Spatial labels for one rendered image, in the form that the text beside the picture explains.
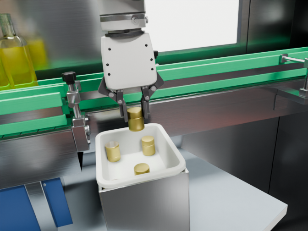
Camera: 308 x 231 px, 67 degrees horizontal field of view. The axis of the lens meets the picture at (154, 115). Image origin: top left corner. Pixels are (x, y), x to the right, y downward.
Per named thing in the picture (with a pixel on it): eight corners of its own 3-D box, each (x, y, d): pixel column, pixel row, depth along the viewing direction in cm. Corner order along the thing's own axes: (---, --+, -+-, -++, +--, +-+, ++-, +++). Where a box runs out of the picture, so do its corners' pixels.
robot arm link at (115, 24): (144, 13, 46) (145, 29, 47) (99, 17, 45) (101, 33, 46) (153, 11, 39) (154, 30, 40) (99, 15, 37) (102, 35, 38)
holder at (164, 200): (157, 162, 75) (154, 118, 69) (190, 231, 50) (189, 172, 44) (104, 173, 71) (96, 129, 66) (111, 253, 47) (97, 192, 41)
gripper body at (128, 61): (147, 24, 47) (152, 78, 51) (96, 29, 45) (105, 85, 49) (156, 24, 40) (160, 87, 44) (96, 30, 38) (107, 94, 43)
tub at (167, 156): (161, 148, 67) (159, 121, 64) (190, 202, 47) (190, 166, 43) (100, 160, 64) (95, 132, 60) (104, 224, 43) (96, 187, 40)
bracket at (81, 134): (92, 133, 66) (87, 111, 63) (92, 150, 57) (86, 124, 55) (79, 135, 65) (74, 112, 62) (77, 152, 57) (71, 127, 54)
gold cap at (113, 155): (117, 147, 57) (119, 162, 59) (120, 140, 61) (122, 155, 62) (103, 148, 58) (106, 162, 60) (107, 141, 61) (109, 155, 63)
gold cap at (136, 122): (146, 130, 49) (144, 111, 47) (129, 133, 49) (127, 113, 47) (143, 123, 52) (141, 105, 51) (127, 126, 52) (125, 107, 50)
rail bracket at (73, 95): (87, 108, 65) (78, 63, 60) (85, 134, 50) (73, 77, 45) (76, 110, 64) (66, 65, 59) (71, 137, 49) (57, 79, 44)
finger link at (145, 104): (153, 83, 49) (156, 112, 52) (139, 85, 49) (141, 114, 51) (156, 86, 46) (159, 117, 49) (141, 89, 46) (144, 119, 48)
